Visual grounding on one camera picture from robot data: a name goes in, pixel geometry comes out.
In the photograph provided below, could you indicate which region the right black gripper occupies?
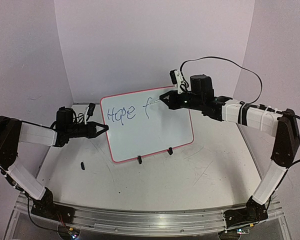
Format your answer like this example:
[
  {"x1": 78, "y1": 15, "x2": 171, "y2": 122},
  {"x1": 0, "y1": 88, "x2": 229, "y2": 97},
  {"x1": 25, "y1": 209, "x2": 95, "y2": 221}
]
[{"x1": 158, "y1": 88, "x2": 203, "y2": 110}]

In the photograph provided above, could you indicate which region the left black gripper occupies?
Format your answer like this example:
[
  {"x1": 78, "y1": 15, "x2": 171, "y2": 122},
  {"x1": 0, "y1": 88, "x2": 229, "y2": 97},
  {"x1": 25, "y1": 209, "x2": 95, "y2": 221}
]
[{"x1": 66, "y1": 120, "x2": 109, "y2": 138}]

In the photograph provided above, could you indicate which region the blue marker cap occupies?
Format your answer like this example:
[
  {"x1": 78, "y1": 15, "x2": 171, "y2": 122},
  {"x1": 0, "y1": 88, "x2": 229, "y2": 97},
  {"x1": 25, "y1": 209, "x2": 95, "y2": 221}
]
[{"x1": 80, "y1": 162, "x2": 86, "y2": 171}]

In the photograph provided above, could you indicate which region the pink framed whiteboard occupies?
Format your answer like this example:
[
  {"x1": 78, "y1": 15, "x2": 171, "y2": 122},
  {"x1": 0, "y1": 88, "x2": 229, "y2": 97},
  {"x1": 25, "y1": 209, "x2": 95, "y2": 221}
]
[{"x1": 100, "y1": 85, "x2": 195, "y2": 163}]

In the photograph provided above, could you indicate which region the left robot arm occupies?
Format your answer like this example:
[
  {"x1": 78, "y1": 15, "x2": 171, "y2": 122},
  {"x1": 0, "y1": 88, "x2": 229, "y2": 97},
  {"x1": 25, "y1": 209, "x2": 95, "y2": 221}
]
[{"x1": 0, "y1": 104, "x2": 109, "y2": 219}]

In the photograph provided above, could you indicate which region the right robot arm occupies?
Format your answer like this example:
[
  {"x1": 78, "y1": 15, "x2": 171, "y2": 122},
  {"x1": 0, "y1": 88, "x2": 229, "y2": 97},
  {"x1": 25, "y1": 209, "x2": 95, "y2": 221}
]
[{"x1": 159, "y1": 71, "x2": 300, "y2": 230}]

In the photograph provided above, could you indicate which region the black whiteboard stand clip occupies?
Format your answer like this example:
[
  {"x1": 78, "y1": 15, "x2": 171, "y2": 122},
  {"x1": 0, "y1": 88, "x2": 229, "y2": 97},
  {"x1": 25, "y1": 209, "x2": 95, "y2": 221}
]
[{"x1": 137, "y1": 155, "x2": 143, "y2": 165}]

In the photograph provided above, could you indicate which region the left circuit board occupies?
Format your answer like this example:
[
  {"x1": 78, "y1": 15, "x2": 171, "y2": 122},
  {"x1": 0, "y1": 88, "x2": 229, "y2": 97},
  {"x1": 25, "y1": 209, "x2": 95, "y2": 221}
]
[{"x1": 57, "y1": 225, "x2": 81, "y2": 240}]

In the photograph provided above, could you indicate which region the circuit board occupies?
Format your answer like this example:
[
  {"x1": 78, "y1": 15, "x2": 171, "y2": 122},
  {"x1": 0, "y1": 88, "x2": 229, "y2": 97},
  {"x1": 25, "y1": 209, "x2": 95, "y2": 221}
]
[
  {"x1": 57, "y1": 225, "x2": 81, "y2": 240},
  {"x1": 236, "y1": 227, "x2": 250, "y2": 235}
]

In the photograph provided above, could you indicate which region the right circuit board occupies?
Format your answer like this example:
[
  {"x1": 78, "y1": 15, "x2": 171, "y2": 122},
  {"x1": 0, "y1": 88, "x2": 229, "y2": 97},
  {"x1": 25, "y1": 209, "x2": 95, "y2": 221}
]
[{"x1": 236, "y1": 227, "x2": 250, "y2": 235}]

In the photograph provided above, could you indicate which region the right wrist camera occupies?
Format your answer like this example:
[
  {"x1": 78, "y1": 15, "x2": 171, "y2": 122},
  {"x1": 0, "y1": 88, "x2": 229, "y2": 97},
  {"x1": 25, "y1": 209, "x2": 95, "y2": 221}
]
[{"x1": 169, "y1": 69, "x2": 189, "y2": 94}]

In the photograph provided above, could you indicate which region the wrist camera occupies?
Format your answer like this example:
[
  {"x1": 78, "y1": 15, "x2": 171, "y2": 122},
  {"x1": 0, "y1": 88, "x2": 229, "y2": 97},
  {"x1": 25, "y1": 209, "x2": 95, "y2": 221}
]
[
  {"x1": 169, "y1": 69, "x2": 189, "y2": 94},
  {"x1": 84, "y1": 102, "x2": 96, "y2": 125}
]

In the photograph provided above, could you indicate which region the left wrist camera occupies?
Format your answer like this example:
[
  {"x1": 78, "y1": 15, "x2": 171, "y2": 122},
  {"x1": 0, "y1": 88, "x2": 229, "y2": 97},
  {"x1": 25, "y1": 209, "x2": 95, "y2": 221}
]
[{"x1": 84, "y1": 102, "x2": 96, "y2": 125}]

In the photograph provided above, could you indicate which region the aluminium front rail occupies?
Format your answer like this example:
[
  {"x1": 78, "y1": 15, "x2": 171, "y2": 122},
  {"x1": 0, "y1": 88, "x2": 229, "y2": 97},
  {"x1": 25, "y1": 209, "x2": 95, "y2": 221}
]
[{"x1": 14, "y1": 199, "x2": 286, "y2": 232}]

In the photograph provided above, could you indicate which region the black right camera cable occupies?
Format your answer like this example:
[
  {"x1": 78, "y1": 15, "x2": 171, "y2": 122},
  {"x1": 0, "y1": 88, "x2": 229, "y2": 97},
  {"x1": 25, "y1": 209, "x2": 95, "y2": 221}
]
[{"x1": 179, "y1": 56, "x2": 300, "y2": 166}]

